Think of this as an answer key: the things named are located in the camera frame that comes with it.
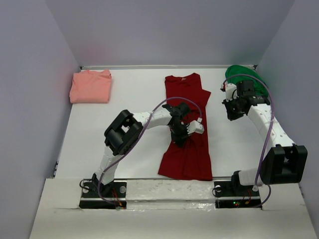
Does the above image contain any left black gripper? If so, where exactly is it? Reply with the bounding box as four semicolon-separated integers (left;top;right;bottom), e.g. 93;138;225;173
168;122;191;148

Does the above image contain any red t shirt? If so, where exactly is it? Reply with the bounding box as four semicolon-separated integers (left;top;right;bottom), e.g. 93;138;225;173
158;73;213;181

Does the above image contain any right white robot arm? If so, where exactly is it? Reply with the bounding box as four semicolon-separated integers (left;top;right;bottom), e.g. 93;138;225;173
221;80;308;195

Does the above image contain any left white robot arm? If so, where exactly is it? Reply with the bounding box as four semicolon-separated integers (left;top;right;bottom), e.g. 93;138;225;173
92;102;190;197

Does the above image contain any green t shirt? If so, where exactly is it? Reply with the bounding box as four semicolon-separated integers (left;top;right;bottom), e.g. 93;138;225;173
225;65;269;97

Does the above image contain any white front cover board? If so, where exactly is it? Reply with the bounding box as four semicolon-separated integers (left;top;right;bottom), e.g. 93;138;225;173
30;179;316;239

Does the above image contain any folded pink t shirt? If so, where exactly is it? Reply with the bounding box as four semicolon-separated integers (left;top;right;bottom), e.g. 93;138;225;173
69;69;112;104

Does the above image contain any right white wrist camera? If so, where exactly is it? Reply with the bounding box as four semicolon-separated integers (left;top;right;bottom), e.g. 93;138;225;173
221;83;237;101

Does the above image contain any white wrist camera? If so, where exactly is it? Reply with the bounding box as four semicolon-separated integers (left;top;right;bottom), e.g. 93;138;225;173
187;120;204;135
221;83;237;101

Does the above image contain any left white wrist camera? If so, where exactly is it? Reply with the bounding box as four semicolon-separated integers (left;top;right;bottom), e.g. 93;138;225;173
187;120;204;135

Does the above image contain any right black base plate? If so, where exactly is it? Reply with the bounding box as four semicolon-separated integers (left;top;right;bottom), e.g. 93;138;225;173
212;181;262;209

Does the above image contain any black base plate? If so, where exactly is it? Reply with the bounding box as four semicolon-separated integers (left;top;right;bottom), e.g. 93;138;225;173
212;181;262;209
79;179;127;210

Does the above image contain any aluminium table frame rail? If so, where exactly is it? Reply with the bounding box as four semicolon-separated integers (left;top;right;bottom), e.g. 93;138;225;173
79;64;257;70

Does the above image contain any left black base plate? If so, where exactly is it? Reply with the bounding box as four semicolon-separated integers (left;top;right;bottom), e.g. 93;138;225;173
79;179;127;210

